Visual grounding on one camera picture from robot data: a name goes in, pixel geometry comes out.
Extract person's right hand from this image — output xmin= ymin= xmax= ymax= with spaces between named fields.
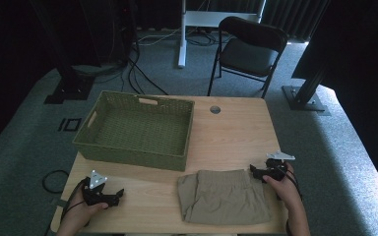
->
xmin=262 ymin=162 xmax=305 ymax=210

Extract black cable loop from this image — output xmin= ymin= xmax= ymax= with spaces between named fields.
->
xmin=41 ymin=169 xmax=70 ymax=195

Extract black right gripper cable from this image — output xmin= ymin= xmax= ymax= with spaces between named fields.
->
xmin=284 ymin=169 xmax=304 ymax=202

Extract white desk frame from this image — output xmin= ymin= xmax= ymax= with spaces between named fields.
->
xmin=177 ymin=0 xmax=267 ymax=70

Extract green woven basket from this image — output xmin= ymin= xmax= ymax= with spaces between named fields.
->
xmin=72 ymin=89 xmax=196 ymax=172

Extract grey tape piece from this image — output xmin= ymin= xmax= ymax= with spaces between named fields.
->
xmin=52 ymin=198 xmax=69 ymax=209

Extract white floor cable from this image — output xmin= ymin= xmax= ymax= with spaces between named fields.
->
xmin=137 ymin=27 xmax=182 ymax=47

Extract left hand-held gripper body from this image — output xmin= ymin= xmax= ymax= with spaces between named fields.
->
xmin=81 ymin=169 xmax=119 ymax=208

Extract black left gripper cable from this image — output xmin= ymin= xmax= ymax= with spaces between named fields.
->
xmin=60 ymin=177 xmax=91 ymax=228

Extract black floor cables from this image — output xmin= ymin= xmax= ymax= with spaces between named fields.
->
xmin=120 ymin=45 xmax=170 ymax=96

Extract black folding chair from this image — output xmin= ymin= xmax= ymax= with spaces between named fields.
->
xmin=207 ymin=16 xmax=289 ymax=99

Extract dark curtain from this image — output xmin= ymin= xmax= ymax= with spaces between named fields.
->
xmin=261 ymin=0 xmax=330 ymax=42

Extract person's left hand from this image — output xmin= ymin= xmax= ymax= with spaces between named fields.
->
xmin=64 ymin=181 xmax=109 ymax=230

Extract black metal stand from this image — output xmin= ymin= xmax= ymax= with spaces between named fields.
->
xmin=282 ymin=63 xmax=332 ymax=117
xmin=29 ymin=0 xmax=96 ymax=105

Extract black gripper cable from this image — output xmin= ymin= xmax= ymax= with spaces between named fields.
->
xmin=60 ymin=177 xmax=91 ymax=228
xmin=284 ymin=169 xmax=304 ymax=202

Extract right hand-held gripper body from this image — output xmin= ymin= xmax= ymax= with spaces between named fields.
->
xmin=258 ymin=149 xmax=296 ymax=183

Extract khaki pants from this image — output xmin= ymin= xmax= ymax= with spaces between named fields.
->
xmin=176 ymin=168 xmax=273 ymax=226

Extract dark equipment rack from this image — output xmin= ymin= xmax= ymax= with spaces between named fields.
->
xmin=78 ymin=0 xmax=136 ymax=67

